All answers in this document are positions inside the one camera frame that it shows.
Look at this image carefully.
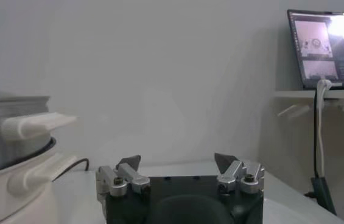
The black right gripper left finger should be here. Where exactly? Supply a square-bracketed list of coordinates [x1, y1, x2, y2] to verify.
[95, 154, 152, 201]

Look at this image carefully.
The white laptop desk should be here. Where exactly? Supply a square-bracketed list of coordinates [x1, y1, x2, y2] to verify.
[273, 89, 344, 224]

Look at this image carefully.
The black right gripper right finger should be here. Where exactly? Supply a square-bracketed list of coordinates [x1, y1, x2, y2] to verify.
[214, 152, 265, 195]

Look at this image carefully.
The black cooker power cord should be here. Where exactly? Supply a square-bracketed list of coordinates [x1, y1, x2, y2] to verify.
[51, 157, 90, 183]

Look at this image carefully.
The black power adapter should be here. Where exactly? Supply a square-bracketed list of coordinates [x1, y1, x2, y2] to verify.
[304, 177, 337, 216]

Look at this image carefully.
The open laptop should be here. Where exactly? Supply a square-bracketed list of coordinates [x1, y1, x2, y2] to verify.
[287, 9, 344, 91]

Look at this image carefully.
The black laptop cable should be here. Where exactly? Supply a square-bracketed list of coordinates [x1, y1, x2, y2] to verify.
[312, 89, 320, 179]

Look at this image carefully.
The white laptop cable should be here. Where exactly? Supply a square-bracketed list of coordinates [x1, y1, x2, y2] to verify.
[316, 79, 343, 177]

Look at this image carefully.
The white electric cooker base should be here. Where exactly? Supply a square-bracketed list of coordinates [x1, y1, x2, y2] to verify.
[0, 136, 78, 224]

